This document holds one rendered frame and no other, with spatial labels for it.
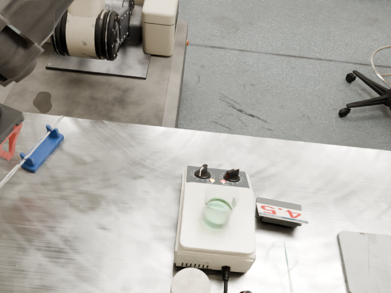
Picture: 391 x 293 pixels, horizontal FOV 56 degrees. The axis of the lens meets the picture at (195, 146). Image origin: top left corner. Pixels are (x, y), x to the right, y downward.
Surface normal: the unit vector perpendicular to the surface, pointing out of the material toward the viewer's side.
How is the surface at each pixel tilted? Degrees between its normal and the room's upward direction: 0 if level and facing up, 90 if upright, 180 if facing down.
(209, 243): 0
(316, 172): 0
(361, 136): 0
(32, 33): 76
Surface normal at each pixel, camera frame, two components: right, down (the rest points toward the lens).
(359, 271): 0.09, -0.61
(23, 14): 0.56, 0.52
